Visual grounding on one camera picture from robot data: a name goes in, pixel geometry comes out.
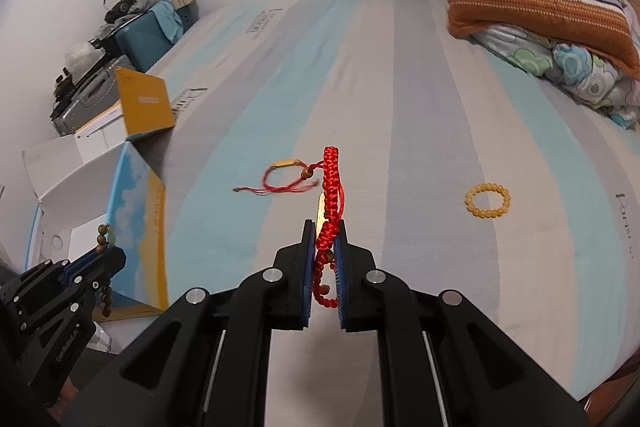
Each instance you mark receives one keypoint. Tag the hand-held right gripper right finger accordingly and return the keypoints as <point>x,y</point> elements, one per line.
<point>340,282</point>

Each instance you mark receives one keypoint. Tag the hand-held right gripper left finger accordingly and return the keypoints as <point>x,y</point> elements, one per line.
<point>307,277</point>

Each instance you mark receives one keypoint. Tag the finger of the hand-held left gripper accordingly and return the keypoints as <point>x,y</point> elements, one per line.
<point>112,259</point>
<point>82,261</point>

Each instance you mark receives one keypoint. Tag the blue and yellow cardboard box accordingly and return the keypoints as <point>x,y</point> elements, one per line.
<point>140,217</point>

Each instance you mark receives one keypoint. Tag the person's left hand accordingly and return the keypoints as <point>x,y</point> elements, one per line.
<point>67,394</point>

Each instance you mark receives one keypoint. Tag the grey suitcase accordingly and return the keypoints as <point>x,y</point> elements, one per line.
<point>90,92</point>

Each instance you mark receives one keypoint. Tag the striped bedsheet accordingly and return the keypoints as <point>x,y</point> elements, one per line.
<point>400,107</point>

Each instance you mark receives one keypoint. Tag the white plastic bag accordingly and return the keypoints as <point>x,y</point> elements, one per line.
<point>82,57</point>

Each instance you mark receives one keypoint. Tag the teal suitcase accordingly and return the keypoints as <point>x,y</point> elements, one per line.
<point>140,47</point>

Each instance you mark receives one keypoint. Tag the teal cloth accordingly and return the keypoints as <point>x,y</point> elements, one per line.
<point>167,19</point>

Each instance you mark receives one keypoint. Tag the black bundle of gear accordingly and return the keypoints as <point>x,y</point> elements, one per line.
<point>120,9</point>

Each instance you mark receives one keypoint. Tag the floral quilt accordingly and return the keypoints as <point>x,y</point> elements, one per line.
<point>575,67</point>

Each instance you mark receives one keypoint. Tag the wooden bed frame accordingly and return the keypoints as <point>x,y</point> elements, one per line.
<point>612,394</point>

